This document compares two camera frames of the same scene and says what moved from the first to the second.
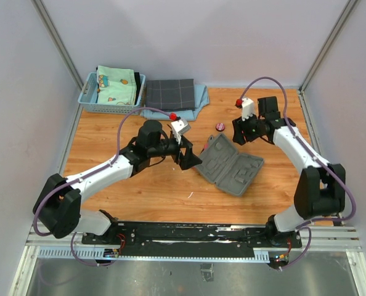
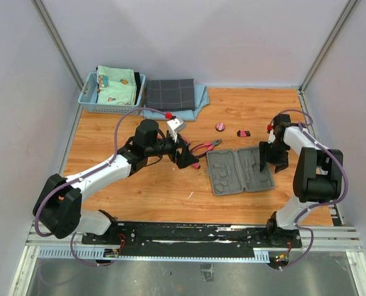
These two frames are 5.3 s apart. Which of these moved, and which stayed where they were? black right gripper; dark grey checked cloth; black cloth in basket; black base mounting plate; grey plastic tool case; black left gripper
Moved: black right gripper; grey plastic tool case
Stayed: black cloth in basket; black left gripper; black base mounting plate; dark grey checked cloth
